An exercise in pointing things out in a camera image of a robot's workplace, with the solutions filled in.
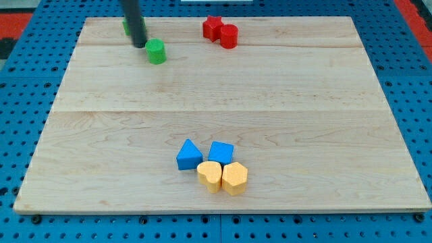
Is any red cylinder block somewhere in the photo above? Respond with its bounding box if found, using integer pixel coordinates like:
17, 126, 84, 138
220, 24, 238, 49

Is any blue square block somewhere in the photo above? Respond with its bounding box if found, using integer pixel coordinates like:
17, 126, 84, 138
208, 141, 234, 166

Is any yellow heart block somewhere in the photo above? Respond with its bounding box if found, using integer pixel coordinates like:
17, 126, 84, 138
196, 161, 222, 193

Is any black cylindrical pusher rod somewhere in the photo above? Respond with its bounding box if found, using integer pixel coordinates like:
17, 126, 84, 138
119, 0, 147, 49

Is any yellow hexagon block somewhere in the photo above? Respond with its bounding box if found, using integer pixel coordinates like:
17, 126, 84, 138
222, 162, 248, 196

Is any blue triangle block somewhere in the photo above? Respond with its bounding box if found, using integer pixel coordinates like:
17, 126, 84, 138
176, 139, 203, 170

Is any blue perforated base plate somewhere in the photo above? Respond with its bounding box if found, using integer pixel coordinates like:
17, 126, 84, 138
1, 0, 431, 242

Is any green star block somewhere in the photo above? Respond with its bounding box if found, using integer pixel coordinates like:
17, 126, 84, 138
122, 16, 146, 36

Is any light wooden board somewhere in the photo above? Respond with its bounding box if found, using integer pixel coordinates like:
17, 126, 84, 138
13, 16, 431, 215

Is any red star block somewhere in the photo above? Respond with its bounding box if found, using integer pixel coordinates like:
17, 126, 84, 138
202, 16, 224, 42

